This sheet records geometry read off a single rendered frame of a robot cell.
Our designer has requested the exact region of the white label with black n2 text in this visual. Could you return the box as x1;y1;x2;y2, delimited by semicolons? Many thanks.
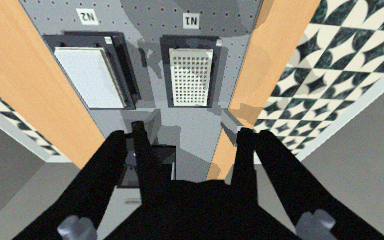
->
77;9;99;25

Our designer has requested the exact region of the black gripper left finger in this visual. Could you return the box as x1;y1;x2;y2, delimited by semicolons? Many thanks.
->
12;109;184;240

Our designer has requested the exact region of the white flat rectangular plate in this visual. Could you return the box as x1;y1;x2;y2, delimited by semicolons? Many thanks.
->
55;47;127;108

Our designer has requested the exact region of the white well plate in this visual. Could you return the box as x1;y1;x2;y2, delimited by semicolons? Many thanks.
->
169;48;213;106

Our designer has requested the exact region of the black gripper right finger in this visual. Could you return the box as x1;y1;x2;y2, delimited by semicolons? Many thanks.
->
220;109;384;240

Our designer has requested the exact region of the white label with black letters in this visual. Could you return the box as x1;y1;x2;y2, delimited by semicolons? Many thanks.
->
183;13;199;29

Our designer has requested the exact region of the grey flat base plate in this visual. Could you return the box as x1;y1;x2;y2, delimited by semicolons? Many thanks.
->
18;0;262;182

